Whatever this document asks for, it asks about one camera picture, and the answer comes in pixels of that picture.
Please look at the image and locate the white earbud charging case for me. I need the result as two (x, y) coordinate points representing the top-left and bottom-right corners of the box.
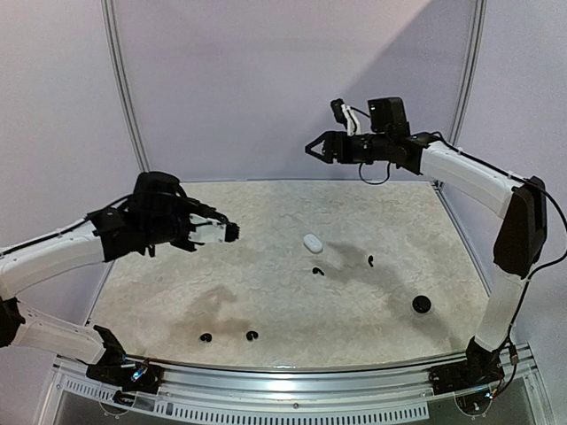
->
(303, 234), (323, 254)

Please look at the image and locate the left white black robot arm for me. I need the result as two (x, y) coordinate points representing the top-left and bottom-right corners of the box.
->
(1, 172), (202, 384)

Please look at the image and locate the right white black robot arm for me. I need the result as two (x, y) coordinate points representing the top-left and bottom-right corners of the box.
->
(305, 97), (548, 386)

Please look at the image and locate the black round charging case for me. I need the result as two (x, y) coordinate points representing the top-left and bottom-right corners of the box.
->
(412, 295), (432, 314)

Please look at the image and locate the black ear-hook earbud right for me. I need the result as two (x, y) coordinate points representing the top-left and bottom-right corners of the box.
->
(246, 330), (259, 342)

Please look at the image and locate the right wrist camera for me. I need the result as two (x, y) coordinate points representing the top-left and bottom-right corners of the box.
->
(330, 98), (363, 136)

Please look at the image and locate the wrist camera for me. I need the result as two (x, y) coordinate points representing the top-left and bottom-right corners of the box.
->
(188, 214), (240, 244)
(330, 98), (363, 136)

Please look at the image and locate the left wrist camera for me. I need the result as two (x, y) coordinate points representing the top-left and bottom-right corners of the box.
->
(188, 214), (240, 244)

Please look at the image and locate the right aluminium corner post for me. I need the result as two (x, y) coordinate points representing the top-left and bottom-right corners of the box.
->
(448, 0), (487, 146)

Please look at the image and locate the aluminium corner post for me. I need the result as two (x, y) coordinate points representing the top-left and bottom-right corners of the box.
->
(448, 0), (487, 146)
(101, 0), (151, 172)

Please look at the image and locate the aluminium front rail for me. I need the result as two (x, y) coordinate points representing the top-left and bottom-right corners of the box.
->
(40, 345), (553, 424)

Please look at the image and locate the left aluminium corner post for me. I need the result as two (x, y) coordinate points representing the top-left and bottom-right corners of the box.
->
(101, 0), (151, 172)

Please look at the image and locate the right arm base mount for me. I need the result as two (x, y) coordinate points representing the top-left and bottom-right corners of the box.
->
(428, 339), (504, 395)

